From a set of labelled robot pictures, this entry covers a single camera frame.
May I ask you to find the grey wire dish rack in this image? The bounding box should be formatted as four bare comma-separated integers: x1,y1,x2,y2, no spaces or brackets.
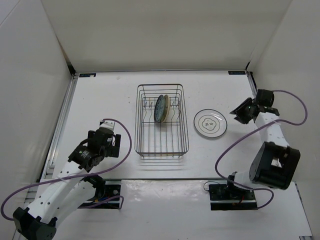
134,83,189,158

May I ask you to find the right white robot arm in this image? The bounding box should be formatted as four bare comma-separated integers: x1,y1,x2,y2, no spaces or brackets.
224,89,301,200

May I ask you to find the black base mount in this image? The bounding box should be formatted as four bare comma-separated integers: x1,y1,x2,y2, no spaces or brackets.
78,180,122,210
204,181,258,211

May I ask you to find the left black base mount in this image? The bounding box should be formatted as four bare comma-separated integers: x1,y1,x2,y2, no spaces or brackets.
78,180,122,210

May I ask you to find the blue-green patterned plate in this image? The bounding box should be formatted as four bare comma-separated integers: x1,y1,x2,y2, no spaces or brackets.
153,95,166,123

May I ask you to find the left blue corner label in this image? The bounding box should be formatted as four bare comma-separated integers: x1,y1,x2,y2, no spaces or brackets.
79,73,96,78

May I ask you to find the blue corner label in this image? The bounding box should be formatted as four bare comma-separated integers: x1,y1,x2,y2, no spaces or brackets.
228,70,246,75
79,73,96,78

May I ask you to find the white plate with dark rim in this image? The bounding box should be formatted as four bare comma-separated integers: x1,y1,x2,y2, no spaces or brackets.
193,108,228,139

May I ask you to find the right blue corner label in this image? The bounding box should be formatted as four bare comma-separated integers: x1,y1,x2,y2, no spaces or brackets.
228,70,246,75

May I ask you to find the left aluminium table rail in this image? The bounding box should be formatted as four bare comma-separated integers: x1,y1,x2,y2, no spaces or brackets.
37,73,78,182

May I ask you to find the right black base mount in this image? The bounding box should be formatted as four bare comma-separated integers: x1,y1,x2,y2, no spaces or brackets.
204,181,258,211

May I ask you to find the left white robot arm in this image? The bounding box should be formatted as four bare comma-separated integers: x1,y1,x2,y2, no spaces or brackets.
13,121,121,240

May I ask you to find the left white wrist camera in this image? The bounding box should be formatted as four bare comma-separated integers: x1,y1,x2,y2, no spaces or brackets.
99,119,115,131

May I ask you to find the cream plate with floral spots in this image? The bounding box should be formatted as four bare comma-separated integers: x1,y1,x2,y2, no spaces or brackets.
161,94,171,123

